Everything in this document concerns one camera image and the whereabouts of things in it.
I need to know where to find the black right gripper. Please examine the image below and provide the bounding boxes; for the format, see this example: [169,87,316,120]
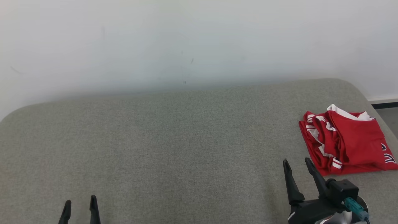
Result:
[283,158,352,224]

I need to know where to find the red shirt with white sleeves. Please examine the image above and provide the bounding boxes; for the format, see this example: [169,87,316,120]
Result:
[298,110,398,177]

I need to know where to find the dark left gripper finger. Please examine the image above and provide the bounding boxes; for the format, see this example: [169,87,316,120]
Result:
[89,195,102,224]
[58,200,72,224]

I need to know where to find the white wall baseboard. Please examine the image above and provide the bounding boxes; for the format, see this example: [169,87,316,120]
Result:
[368,95,398,105]

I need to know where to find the red shorts with white stripe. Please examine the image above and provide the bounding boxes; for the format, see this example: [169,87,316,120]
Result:
[326,104,398,171]

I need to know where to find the teal right cable connector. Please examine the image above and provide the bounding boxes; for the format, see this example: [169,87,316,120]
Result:
[342,198,370,222]

